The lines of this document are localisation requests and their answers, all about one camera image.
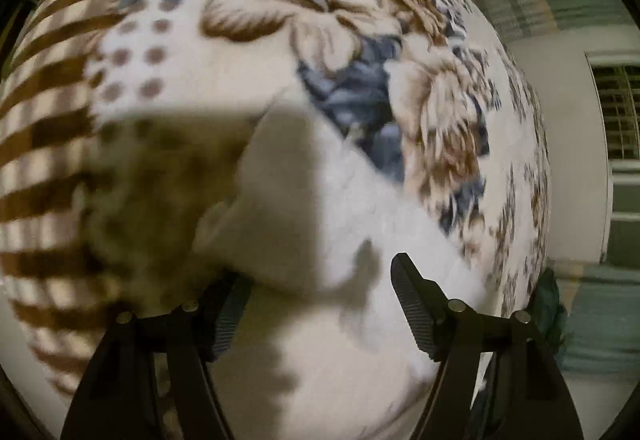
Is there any floral printed blanket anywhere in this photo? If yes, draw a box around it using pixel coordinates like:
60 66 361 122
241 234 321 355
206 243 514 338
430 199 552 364
0 0 554 440

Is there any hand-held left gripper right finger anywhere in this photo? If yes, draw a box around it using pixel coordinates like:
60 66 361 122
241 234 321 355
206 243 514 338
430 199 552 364
389 252 585 440

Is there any teal striped curtain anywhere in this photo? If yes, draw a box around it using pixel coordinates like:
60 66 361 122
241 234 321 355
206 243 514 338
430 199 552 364
480 0 628 41

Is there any dark green cloth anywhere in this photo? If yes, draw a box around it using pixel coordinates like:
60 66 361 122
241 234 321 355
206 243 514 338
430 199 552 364
529 267 569 362

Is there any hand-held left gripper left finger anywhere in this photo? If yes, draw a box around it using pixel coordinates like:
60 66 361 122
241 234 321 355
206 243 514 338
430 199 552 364
60 271 254 440

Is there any teal cloth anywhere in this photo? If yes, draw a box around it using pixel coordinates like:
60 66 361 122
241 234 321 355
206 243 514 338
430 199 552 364
559 264 640 377

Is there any small white garment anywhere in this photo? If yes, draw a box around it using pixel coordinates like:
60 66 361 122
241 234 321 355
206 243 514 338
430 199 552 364
192 100 502 440

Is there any window with white blinds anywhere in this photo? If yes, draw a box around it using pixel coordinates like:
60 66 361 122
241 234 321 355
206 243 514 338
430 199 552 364
584 49 640 173

